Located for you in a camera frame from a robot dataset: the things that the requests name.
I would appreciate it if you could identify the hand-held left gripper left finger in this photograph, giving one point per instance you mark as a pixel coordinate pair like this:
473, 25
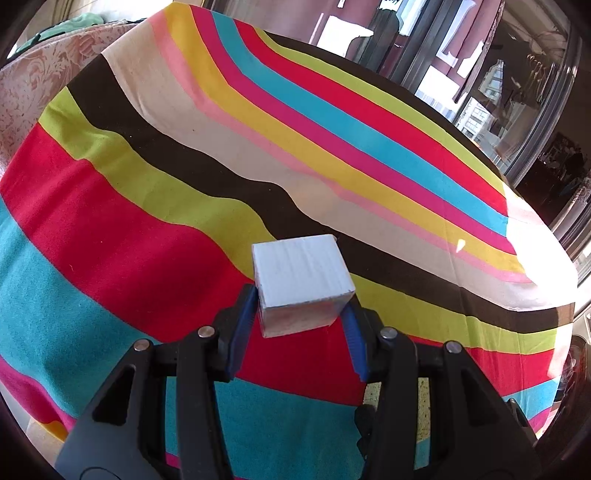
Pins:
240, 327

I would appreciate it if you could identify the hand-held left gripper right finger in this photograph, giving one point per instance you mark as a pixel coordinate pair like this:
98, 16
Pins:
356, 344

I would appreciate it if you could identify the white cube box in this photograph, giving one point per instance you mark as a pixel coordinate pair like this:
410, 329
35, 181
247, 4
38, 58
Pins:
300, 281

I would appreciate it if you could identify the green round sponge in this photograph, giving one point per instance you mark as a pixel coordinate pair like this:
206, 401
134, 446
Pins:
399, 410

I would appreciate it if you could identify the striped colourful tablecloth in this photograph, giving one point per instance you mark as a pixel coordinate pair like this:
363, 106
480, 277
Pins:
184, 184

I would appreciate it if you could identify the green cloth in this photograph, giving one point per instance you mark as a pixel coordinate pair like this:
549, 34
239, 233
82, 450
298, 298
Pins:
69, 27

